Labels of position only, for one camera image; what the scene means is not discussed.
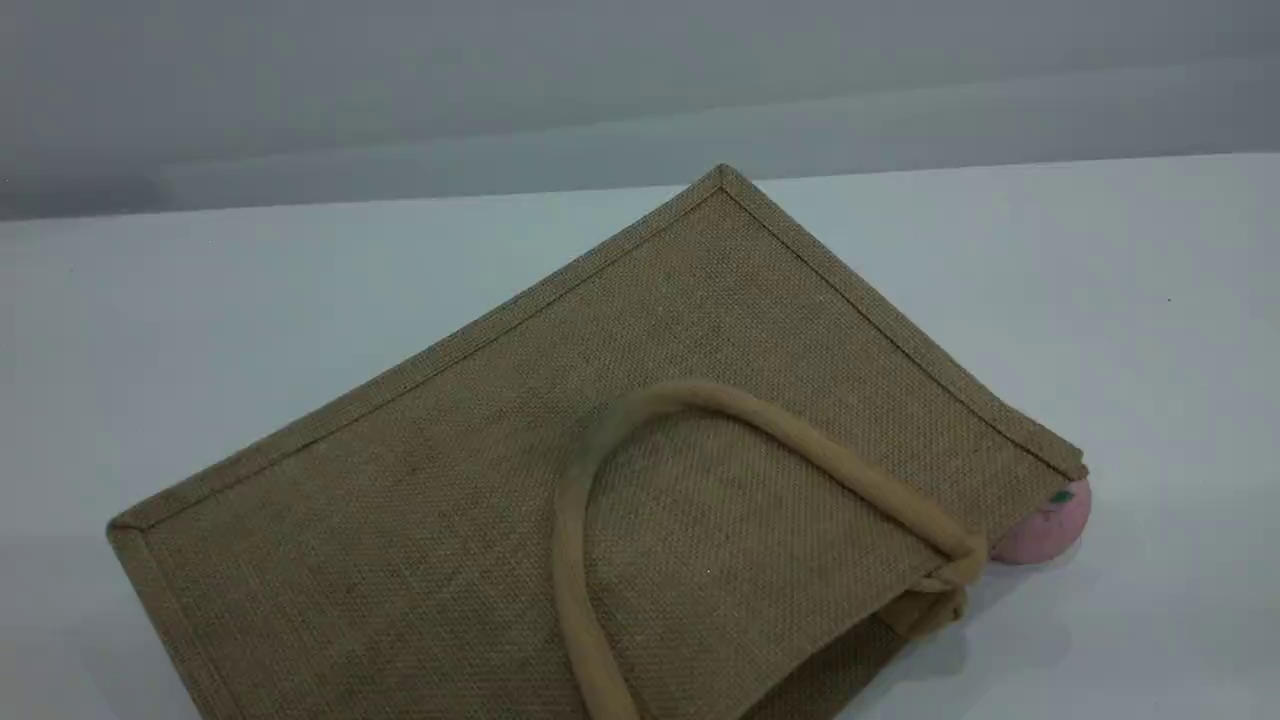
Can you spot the brown jute tote bag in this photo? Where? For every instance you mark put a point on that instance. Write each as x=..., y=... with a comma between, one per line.
x=450, y=480

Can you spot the pink peach bun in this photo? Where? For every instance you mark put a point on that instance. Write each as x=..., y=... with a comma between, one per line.
x=1050, y=530

